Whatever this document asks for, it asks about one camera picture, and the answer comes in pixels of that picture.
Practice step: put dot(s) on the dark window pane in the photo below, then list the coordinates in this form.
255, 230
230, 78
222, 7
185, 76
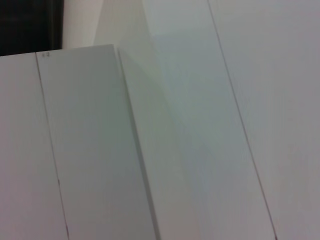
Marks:
27, 25

